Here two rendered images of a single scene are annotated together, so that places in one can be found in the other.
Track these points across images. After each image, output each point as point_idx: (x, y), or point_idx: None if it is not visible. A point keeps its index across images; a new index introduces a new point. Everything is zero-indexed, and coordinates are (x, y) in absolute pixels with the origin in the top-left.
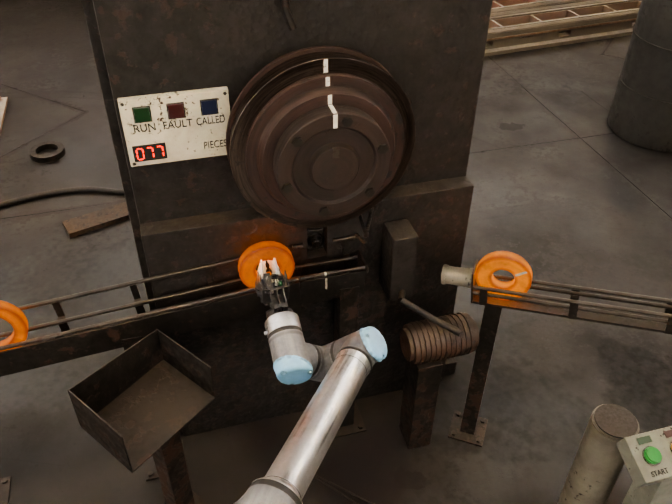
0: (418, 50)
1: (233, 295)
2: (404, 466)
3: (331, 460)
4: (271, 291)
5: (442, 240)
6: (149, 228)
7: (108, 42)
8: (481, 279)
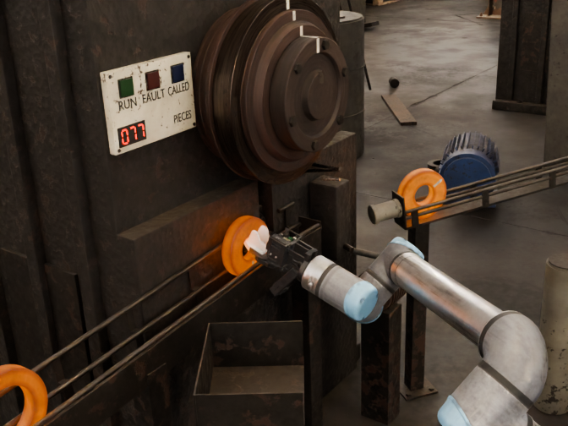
0: None
1: (233, 283)
2: None
3: None
4: (289, 248)
5: None
6: (133, 233)
7: (93, 7)
8: (407, 203)
